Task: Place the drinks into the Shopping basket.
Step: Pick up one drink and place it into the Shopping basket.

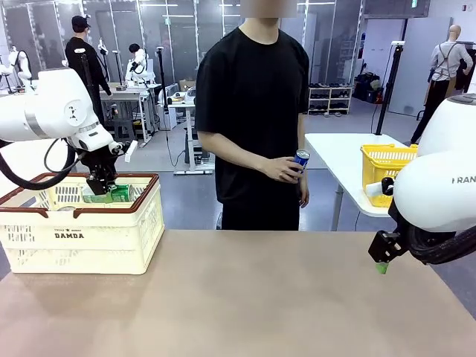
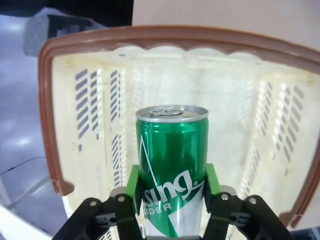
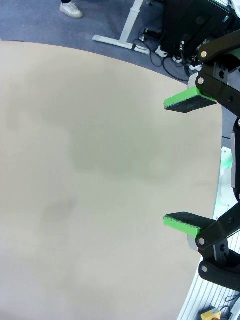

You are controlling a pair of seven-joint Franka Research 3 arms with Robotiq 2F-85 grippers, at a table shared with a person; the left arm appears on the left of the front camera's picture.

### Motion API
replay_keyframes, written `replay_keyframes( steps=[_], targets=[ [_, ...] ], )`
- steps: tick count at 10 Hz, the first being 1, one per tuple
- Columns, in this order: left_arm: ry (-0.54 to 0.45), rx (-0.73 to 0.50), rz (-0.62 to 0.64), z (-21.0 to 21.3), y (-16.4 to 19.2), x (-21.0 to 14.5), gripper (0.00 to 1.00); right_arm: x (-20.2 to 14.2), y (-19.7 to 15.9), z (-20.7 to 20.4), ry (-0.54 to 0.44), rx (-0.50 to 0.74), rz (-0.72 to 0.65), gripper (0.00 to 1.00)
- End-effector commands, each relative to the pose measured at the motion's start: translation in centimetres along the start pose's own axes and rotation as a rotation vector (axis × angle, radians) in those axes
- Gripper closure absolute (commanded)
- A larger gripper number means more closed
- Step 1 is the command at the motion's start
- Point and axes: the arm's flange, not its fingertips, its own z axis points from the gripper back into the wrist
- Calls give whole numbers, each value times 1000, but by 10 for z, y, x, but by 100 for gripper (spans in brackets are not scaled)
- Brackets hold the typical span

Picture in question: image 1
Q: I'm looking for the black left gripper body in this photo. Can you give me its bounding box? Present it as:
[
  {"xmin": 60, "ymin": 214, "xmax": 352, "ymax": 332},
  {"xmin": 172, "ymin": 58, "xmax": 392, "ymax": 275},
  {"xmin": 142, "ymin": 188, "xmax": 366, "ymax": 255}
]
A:
[{"xmin": 76, "ymin": 143, "xmax": 120, "ymax": 185}]

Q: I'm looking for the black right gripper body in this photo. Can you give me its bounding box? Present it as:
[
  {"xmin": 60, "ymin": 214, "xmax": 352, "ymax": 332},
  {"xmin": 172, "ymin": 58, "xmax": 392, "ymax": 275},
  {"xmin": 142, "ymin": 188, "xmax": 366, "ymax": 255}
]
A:
[{"xmin": 387, "ymin": 202, "xmax": 412, "ymax": 243}]

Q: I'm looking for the blue white Pocari Sweat can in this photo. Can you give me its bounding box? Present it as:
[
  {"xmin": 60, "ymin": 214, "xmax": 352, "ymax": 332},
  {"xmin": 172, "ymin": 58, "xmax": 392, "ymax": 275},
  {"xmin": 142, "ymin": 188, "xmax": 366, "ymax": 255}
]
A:
[{"xmin": 293, "ymin": 149, "xmax": 312, "ymax": 183}]

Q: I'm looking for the person's right forearm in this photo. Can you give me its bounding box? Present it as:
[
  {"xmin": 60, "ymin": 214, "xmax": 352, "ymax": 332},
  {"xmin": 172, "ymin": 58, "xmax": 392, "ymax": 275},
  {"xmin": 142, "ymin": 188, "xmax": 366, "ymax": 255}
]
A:
[{"xmin": 200, "ymin": 133, "xmax": 271, "ymax": 176}]

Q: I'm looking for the yellow plastic shopping basket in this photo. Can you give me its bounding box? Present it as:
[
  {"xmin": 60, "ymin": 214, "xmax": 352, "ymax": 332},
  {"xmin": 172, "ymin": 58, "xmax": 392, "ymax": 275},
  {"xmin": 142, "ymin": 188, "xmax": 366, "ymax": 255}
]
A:
[{"xmin": 359, "ymin": 144, "xmax": 419, "ymax": 208}]

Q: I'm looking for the cream shopping basket brown rim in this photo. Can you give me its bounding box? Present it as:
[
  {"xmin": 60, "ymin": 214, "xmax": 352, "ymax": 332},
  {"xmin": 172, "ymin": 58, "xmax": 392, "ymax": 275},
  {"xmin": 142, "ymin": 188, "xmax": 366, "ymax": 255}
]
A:
[{"xmin": 0, "ymin": 172, "xmax": 166, "ymax": 276}]

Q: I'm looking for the white table under yellow basket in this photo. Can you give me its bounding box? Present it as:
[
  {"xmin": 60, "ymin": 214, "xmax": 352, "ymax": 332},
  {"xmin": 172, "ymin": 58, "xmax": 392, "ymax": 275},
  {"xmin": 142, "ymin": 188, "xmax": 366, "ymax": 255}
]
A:
[{"xmin": 303, "ymin": 132, "xmax": 419, "ymax": 219}]

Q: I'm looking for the person's left hand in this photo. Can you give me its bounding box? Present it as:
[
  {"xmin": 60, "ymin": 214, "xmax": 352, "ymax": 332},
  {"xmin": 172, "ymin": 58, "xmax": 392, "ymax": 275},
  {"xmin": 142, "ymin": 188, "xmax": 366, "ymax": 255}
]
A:
[{"xmin": 298, "ymin": 178, "xmax": 311, "ymax": 208}]

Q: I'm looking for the person's right hand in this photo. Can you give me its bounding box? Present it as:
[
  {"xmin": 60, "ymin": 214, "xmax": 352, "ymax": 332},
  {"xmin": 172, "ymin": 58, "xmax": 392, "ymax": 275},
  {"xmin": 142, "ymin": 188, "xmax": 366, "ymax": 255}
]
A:
[{"xmin": 263, "ymin": 155, "xmax": 304, "ymax": 184}]

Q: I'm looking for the dark grey step stool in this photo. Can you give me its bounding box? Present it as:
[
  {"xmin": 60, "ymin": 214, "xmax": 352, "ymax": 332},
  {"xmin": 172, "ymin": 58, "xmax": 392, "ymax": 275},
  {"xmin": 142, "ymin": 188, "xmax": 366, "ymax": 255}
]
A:
[{"xmin": 111, "ymin": 118, "xmax": 138, "ymax": 141}]

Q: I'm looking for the grey background workbench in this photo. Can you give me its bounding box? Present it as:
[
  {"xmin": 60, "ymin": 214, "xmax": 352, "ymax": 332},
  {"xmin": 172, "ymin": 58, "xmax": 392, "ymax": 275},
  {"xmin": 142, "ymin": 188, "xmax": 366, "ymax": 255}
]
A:
[{"xmin": 99, "ymin": 82, "xmax": 154, "ymax": 144}]

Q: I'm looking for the thin black tripod pole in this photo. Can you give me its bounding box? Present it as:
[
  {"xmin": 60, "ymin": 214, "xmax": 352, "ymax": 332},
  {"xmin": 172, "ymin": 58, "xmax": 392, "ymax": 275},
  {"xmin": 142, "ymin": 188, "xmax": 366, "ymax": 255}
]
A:
[{"xmin": 79, "ymin": 51, "xmax": 106, "ymax": 124}]

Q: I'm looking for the background person in black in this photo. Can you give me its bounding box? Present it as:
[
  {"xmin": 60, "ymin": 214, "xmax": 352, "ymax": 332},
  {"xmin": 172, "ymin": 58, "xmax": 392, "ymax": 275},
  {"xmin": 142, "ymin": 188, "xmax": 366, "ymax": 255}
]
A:
[{"xmin": 65, "ymin": 15, "xmax": 113, "ymax": 124}]

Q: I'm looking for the black tripod pole white head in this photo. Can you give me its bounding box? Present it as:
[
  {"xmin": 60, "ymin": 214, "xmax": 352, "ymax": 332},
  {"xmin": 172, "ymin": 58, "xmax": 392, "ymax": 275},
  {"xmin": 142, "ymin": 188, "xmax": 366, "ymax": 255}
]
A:
[{"xmin": 375, "ymin": 41, "xmax": 406, "ymax": 136}]

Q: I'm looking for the pile of dark bags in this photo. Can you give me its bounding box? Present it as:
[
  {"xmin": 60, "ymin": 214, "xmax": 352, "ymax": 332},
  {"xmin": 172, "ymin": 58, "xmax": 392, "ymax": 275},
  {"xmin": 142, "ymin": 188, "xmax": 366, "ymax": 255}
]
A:
[{"xmin": 353, "ymin": 72, "xmax": 384, "ymax": 103}]

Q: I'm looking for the white shoe rack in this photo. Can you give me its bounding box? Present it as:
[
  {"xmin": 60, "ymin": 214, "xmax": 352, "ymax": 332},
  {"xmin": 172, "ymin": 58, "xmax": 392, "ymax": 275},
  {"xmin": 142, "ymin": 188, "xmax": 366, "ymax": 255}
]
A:
[{"xmin": 307, "ymin": 85, "xmax": 353, "ymax": 115}]

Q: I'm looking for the mannequin with grey apron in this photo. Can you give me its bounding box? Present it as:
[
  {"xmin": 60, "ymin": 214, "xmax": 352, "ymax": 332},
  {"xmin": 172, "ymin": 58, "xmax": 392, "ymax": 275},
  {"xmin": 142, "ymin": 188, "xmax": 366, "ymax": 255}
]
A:
[{"xmin": 411, "ymin": 25, "xmax": 475, "ymax": 145}]

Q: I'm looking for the person's black-clad body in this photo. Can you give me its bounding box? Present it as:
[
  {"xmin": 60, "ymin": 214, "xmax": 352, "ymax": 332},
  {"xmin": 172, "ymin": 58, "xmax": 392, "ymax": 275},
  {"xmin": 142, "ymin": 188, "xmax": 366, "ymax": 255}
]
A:
[{"xmin": 195, "ymin": 18, "xmax": 311, "ymax": 231}]

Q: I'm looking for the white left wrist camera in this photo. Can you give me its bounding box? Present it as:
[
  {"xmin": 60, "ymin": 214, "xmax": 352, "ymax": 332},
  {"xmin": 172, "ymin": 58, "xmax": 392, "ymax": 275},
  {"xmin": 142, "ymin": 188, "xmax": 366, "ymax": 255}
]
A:
[{"xmin": 109, "ymin": 140, "xmax": 140, "ymax": 164}]

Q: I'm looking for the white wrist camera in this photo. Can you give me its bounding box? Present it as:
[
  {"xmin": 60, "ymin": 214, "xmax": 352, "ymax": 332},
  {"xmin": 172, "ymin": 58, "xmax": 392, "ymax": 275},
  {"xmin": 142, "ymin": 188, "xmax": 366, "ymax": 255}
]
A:
[
  {"xmin": 109, "ymin": 140, "xmax": 140, "ymax": 164},
  {"xmin": 364, "ymin": 176, "xmax": 397, "ymax": 199}
]

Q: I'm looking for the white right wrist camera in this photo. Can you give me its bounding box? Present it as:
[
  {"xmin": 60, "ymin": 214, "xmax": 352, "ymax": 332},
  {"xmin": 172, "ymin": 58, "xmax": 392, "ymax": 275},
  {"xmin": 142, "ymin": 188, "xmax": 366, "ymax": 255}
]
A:
[{"xmin": 364, "ymin": 176, "xmax": 397, "ymax": 199}]

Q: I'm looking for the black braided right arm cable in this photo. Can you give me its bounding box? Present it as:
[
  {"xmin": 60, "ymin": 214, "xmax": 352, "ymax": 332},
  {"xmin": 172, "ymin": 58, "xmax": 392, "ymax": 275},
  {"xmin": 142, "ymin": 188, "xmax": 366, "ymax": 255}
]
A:
[{"xmin": 406, "ymin": 222, "xmax": 476, "ymax": 266}]

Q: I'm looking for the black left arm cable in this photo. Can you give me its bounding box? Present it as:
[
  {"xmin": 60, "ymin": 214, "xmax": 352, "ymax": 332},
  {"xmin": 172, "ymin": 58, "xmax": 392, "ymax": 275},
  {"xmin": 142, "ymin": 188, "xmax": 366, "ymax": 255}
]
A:
[{"xmin": 0, "ymin": 135, "xmax": 91, "ymax": 192}]

